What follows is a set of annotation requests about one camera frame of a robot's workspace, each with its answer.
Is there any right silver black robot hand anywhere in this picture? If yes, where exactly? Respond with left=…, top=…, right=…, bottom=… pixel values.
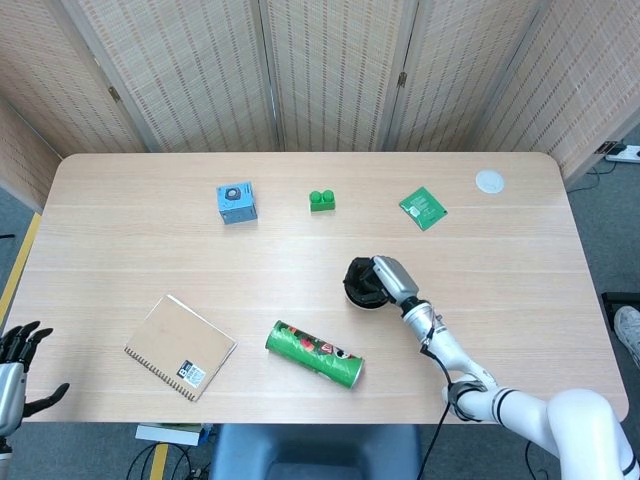
left=344, top=255, right=421, bottom=307

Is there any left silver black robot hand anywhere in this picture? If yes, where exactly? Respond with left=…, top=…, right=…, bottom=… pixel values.
left=0, top=320, right=71, bottom=437

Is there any cup of dark coffee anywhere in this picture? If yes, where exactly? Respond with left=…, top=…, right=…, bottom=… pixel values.
left=342, top=257, right=396, bottom=312

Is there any green sachet packet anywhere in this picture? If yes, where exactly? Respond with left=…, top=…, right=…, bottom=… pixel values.
left=398, top=186, right=449, bottom=233

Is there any green toy brick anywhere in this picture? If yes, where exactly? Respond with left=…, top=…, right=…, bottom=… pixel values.
left=308, top=188, right=338, bottom=214

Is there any green chips can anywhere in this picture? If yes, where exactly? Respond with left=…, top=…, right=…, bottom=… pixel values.
left=265, top=318, right=366, bottom=390

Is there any white round lid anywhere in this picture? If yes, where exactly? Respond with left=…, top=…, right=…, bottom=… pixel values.
left=474, top=169, right=505, bottom=195

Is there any brown spiral notebook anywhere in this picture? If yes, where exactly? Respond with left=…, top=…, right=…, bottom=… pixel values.
left=123, top=293, right=239, bottom=404

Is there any small blue cardboard box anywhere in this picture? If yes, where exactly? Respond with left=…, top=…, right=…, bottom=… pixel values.
left=215, top=180, right=260, bottom=226

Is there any dark blue chair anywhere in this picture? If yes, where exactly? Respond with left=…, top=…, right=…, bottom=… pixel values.
left=208, top=423, right=425, bottom=480

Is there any woven folding screen panel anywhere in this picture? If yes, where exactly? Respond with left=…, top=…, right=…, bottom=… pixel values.
left=257, top=0, right=419, bottom=153
left=0, top=94, right=64, bottom=209
left=59, top=0, right=284, bottom=154
left=382, top=0, right=551, bottom=153
left=474, top=0, right=640, bottom=181
left=0, top=0, right=151, bottom=156

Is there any white sneaker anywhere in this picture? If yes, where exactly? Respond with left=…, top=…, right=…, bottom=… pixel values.
left=613, top=305, right=640, bottom=369

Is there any white power strip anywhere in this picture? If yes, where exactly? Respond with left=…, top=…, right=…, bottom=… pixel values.
left=595, top=142, right=640, bottom=164

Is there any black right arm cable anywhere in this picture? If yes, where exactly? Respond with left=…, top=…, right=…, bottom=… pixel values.
left=415, top=312, right=454, bottom=480

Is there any black floor cable bundle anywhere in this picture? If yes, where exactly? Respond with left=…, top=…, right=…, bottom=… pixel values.
left=127, top=442, right=211, bottom=480

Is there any black floor frame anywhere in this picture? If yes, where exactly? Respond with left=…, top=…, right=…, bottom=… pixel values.
left=599, top=291, right=640, bottom=331

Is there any black power strip cable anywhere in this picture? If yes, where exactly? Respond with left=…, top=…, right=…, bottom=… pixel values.
left=568, top=159, right=617, bottom=192

